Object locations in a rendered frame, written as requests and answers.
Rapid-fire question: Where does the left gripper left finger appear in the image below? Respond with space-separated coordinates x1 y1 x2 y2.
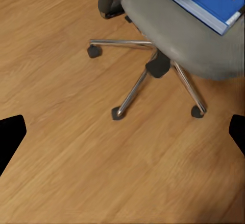
0 115 27 176

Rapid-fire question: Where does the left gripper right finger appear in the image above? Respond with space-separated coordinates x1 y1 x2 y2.
229 114 245 156

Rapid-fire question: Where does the swivel chair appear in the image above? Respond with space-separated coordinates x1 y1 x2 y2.
87 0 245 121

